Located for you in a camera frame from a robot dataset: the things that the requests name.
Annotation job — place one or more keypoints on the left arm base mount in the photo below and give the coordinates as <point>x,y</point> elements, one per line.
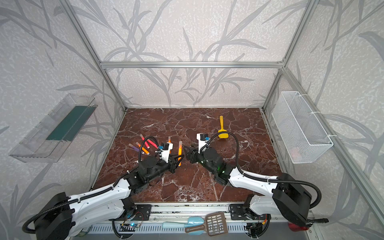
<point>133,212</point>

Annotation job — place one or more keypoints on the orange highlighter lone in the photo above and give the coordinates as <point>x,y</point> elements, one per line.
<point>144,150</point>

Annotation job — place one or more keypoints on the brown slotted litter scoop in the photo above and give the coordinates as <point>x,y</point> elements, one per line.
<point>215,224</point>

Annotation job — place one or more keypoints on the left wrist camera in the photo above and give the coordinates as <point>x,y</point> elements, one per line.
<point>164,151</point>

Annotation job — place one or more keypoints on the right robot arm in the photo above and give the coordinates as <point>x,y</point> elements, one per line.
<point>282,194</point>

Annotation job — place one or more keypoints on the yellow plastic scoop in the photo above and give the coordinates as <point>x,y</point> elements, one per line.
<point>222,132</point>

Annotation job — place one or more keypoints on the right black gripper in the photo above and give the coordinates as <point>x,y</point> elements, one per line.
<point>194,154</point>

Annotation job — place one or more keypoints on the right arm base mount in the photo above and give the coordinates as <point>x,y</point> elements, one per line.
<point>239,212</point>

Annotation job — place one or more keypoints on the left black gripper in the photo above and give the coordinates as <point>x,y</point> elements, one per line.
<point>171,163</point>

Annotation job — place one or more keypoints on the aluminium front rail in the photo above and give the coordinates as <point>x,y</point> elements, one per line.
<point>186,208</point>

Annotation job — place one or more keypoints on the light blue brush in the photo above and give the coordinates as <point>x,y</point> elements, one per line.
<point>192,221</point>

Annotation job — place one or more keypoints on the purple highlighter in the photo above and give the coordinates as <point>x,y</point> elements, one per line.
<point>134,148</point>

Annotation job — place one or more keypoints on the red bottle black nozzle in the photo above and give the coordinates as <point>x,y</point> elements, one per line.
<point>310,222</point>

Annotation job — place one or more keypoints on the white wire basket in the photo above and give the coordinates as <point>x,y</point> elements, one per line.
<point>303,135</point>

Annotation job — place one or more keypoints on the clear plastic wall tray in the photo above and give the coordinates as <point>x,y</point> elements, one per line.
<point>48,141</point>

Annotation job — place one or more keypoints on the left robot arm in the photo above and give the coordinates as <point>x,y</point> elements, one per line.
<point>65,216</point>

